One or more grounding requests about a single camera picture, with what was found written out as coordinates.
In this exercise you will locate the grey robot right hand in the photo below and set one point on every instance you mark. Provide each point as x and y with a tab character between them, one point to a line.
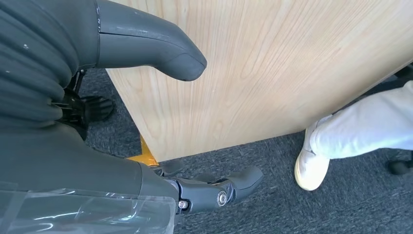
64	161

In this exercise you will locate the person at desk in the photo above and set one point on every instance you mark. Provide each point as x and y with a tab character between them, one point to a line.
361	129

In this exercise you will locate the yellow floor tape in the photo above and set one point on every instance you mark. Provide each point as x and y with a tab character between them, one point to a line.
145	156

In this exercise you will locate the light wood desk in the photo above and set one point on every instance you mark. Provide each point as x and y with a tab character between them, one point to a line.
258	71

